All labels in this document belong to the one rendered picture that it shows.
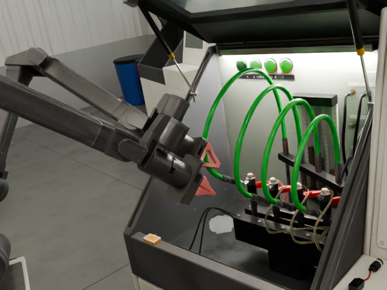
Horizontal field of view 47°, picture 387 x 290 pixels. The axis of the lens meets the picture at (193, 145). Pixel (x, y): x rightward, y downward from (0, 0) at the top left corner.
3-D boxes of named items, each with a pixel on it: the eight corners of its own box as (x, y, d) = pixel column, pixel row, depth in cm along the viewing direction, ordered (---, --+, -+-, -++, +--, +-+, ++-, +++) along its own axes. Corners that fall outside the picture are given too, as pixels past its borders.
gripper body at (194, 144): (188, 141, 120) (166, 128, 116) (208, 140, 111) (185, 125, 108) (178, 162, 118) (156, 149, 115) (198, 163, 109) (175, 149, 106)
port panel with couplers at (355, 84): (344, 171, 138) (339, 73, 128) (348, 167, 140) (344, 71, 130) (386, 178, 129) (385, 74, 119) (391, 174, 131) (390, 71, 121)
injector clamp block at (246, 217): (238, 258, 141) (232, 216, 136) (255, 243, 147) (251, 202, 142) (338, 296, 118) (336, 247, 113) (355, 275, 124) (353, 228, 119)
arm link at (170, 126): (108, 144, 92) (114, 152, 84) (136, 97, 93) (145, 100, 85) (156, 170, 97) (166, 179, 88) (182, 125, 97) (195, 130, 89)
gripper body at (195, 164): (207, 163, 95) (182, 148, 90) (185, 205, 94) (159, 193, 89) (191, 156, 100) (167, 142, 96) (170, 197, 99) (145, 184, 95)
